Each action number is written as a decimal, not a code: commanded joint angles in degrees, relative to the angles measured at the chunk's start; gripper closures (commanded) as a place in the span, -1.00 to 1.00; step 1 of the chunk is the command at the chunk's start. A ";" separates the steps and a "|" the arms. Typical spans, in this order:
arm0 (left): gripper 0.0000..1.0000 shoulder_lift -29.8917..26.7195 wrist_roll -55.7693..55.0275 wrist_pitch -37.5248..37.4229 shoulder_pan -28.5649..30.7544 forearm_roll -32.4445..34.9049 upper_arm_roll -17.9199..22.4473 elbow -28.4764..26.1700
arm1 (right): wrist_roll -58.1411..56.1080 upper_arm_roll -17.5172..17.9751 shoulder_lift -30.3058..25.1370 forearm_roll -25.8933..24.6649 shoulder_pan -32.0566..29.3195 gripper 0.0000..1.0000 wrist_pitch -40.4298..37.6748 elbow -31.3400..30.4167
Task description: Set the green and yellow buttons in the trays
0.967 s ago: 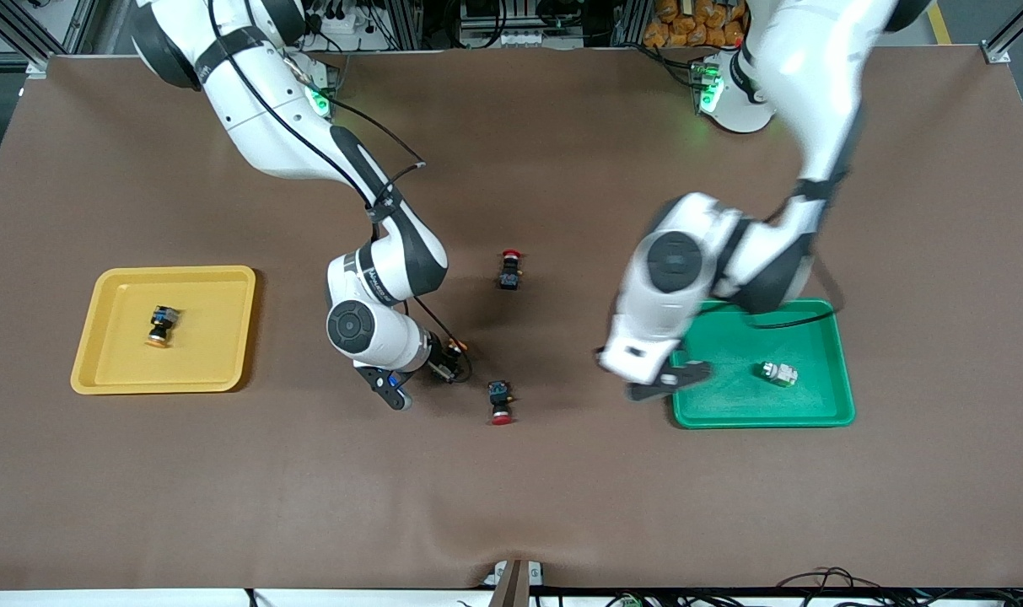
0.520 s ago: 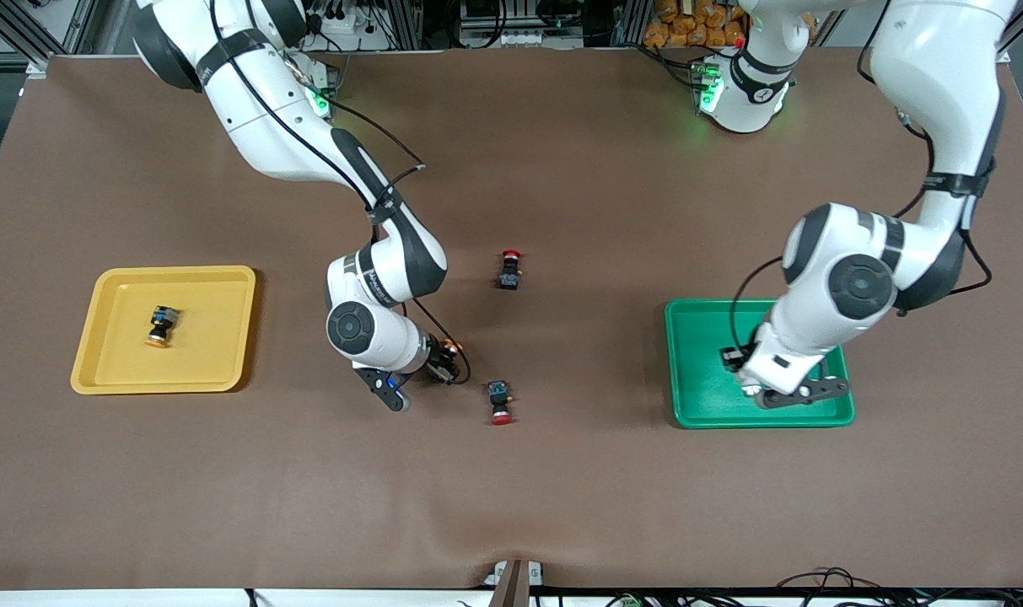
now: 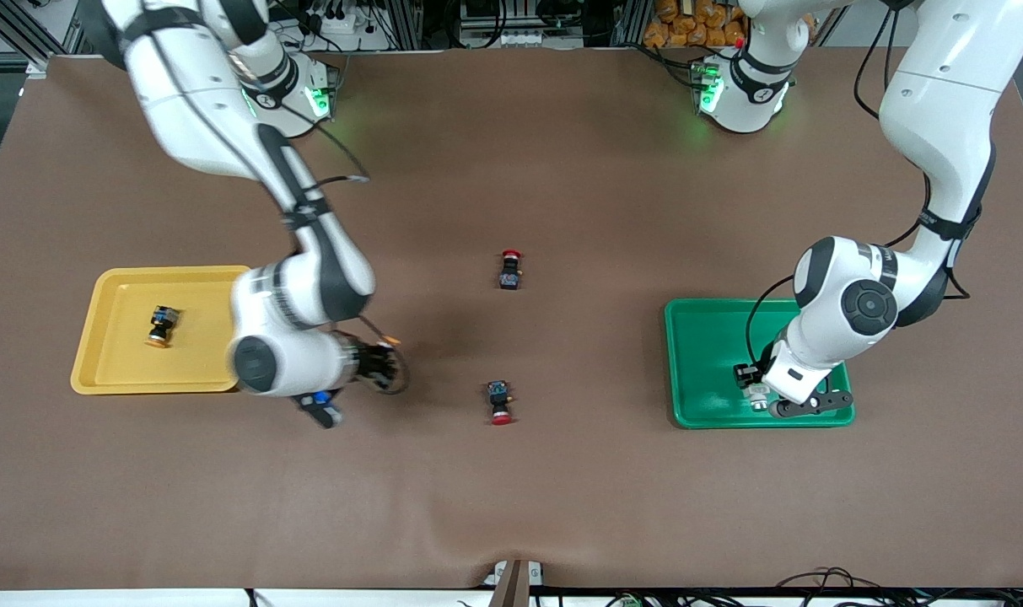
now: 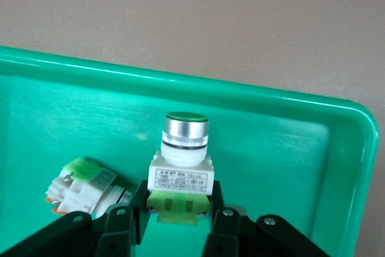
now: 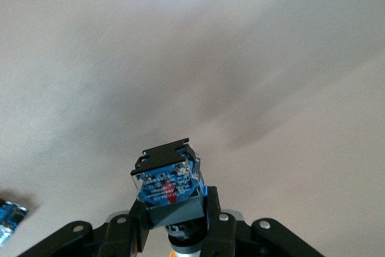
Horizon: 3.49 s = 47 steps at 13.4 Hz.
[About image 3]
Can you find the green plastic tray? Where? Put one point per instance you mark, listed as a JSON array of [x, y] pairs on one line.
[[705, 354]]

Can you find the aluminium profile bar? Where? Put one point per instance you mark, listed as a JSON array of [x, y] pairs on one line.
[[22, 34]]

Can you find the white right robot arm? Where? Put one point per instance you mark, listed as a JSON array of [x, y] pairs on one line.
[[199, 110]]

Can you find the aluminium frame rail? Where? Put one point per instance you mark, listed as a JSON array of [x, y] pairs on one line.
[[397, 21]]

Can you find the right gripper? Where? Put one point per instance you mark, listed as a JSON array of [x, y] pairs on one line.
[[379, 364]]

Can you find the table edge camera mount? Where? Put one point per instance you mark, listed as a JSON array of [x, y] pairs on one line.
[[511, 590]]

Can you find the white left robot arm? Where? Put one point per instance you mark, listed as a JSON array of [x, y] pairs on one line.
[[941, 126]]

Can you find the yellow plastic tray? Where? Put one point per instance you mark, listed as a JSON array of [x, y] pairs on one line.
[[123, 362]]

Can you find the brown table mat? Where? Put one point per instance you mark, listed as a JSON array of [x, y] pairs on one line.
[[562, 489]]

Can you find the white power strip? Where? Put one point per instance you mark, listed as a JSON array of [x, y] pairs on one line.
[[338, 21], [503, 38]]

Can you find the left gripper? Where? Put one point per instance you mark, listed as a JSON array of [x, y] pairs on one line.
[[745, 374]]

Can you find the green pushbutton switch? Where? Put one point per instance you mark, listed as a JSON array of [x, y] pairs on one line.
[[760, 402]]

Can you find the orange mesh bag pile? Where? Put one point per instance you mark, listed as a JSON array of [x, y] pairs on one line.
[[688, 29]]

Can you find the red mushroom pushbutton switch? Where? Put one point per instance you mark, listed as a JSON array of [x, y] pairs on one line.
[[509, 276], [499, 394]]

